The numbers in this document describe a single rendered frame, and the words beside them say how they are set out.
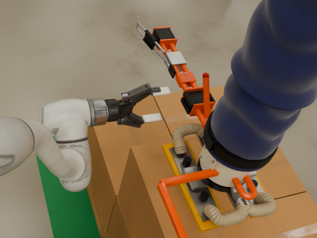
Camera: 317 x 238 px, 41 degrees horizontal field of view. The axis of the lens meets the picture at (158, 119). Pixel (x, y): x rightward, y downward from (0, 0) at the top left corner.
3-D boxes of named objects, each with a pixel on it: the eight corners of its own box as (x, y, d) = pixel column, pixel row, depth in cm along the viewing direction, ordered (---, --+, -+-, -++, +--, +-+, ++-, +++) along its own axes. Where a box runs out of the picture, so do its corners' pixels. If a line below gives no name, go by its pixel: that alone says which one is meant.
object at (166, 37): (174, 48, 173) (177, 39, 170) (158, 50, 170) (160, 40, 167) (167, 36, 178) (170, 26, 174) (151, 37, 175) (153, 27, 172)
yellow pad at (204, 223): (227, 225, 137) (232, 218, 133) (199, 233, 133) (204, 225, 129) (186, 142, 156) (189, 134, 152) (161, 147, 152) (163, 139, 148)
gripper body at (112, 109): (103, 93, 139) (130, 91, 142) (101, 111, 145) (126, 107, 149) (109, 111, 135) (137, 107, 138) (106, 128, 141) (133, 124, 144)
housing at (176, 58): (184, 71, 166) (187, 63, 163) (169, 73, 163) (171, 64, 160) (178, 59, 170) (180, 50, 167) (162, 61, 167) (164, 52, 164)
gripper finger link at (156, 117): (144, 121, 149) (144, 123, 150) (162, 119, 152) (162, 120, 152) (141, 114, 151) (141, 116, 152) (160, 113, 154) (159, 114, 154)
